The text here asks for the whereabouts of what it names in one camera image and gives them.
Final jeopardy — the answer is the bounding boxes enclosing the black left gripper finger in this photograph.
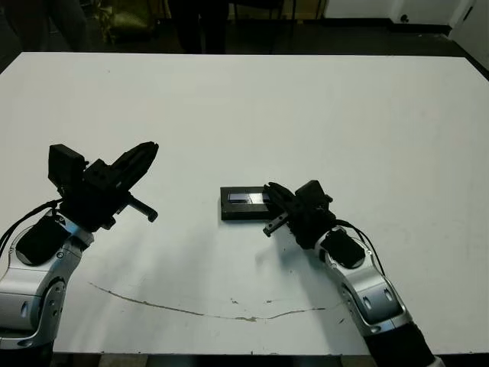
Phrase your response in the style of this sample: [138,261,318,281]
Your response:
[110,141,154,180]
[116,142,160,194]

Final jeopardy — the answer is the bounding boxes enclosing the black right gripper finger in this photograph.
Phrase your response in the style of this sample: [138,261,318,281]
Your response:
[266,182,298,209]
[262,187,293,221]

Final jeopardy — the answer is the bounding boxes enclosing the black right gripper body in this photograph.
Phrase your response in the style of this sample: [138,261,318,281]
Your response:
[262,198,337,249]

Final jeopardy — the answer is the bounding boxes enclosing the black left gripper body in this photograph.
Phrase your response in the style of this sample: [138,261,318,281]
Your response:
[57,159,159,232]

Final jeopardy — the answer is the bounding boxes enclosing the black printed box lid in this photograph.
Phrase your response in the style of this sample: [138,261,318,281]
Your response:
[219,186,274,215]

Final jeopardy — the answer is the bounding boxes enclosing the yellow plastic bag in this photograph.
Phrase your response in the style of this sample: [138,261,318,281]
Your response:
[95,0,161,43]

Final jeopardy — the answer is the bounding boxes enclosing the person in grey clothes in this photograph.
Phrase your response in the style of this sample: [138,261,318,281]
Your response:
[0,0,91,54]

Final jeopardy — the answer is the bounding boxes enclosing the white door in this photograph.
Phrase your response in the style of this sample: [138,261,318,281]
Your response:
[387,0,474,26]

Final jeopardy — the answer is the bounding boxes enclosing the flat board panel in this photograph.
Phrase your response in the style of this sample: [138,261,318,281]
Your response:
[446,0,489,80]

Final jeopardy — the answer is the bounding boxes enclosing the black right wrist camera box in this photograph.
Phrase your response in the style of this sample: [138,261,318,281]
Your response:
[294,178,332,213]

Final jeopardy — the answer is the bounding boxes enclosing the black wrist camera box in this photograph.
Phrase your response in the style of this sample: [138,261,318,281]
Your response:
[294,178,332,213]
[47,144,91,192]

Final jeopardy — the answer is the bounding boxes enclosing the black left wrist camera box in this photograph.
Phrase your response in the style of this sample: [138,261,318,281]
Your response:
[47,144,91,192]

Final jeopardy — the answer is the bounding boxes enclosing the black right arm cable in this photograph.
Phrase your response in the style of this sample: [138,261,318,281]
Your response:
[334,219,387,276]

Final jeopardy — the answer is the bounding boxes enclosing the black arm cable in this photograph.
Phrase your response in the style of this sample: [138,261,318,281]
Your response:
[0,198,64,257]
[334,219,387,276]

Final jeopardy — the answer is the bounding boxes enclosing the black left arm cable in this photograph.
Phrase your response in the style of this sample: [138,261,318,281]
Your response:
[0,198,64,257]

